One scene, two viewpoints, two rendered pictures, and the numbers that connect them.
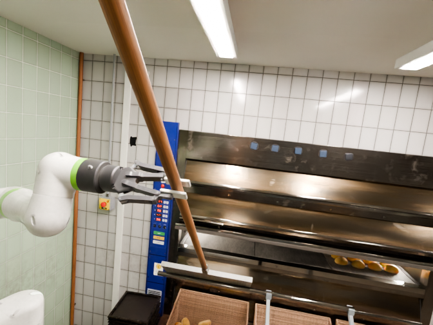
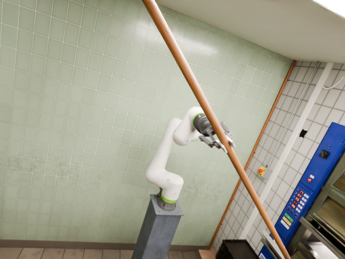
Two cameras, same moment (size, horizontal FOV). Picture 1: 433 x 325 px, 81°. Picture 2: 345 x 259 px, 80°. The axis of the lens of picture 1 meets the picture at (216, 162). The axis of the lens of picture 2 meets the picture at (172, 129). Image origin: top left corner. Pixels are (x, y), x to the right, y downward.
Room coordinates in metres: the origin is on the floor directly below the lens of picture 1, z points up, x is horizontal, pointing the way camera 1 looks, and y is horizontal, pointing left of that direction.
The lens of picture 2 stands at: (0.14, -0.49, 2.17)
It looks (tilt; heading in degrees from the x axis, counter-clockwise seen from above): 16 degrees down; 63
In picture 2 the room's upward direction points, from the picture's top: 18 degrees clockwise
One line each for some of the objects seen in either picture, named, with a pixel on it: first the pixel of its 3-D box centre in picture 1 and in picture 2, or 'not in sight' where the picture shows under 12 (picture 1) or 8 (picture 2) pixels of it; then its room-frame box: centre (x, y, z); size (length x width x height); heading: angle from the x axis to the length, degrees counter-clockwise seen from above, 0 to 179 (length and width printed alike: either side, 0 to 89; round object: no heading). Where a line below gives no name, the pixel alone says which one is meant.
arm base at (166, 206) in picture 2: not in sight; (165, 196); (0.86, 0.71, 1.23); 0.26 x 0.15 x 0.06; 86
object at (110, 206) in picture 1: (106, 202); (264, 171); (1.97, 0.84, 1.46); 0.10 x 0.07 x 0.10; 82
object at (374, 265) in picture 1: (354, 249); not in sight; (2.16, -1.29, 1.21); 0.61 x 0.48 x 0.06; 172
